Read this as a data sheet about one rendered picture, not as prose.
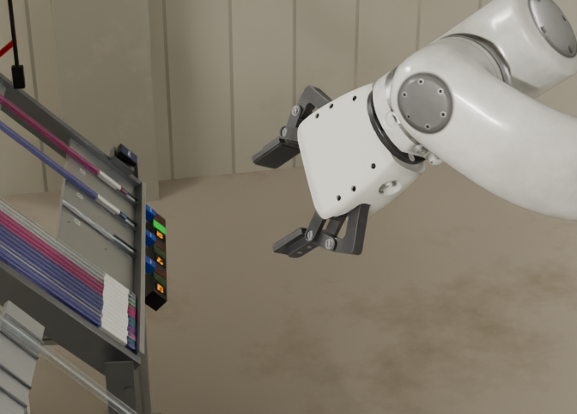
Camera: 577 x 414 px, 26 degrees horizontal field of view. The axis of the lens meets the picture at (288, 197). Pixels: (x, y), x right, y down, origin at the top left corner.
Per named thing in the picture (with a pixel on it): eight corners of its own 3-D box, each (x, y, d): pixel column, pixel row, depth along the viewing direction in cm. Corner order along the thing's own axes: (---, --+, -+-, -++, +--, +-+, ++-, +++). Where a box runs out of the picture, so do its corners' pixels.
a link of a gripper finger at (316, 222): (371, 225, 109) (327, 247, 113) (360, 176, 111) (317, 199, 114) (349, 220, 107) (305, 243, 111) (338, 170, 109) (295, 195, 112)
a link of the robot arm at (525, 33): (430, 164, 101) (474, 134, 108) (561, 83, 93) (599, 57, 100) (374, 76, 101) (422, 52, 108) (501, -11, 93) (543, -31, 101)
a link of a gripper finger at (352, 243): (385, 241, 107) (338, 264, 110) (367, 161, 110) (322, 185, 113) (376, 240, 106) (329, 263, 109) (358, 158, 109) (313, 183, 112)
